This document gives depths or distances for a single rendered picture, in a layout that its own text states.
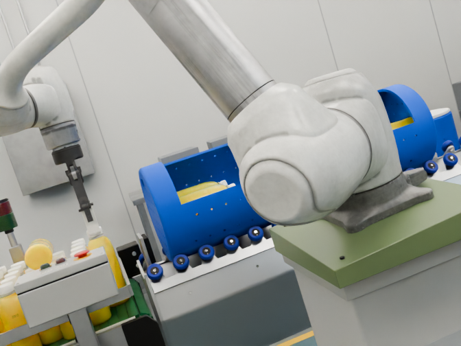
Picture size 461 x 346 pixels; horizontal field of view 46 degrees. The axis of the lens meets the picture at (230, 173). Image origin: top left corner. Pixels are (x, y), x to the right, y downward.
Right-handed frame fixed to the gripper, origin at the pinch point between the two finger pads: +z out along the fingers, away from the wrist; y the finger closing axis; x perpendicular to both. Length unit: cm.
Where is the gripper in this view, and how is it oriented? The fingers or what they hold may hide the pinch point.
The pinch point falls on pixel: (90, 221)
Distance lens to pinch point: 146.9
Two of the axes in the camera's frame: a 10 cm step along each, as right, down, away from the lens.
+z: 3.0, 9.5, 1.1
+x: -9.2, 3.2, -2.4
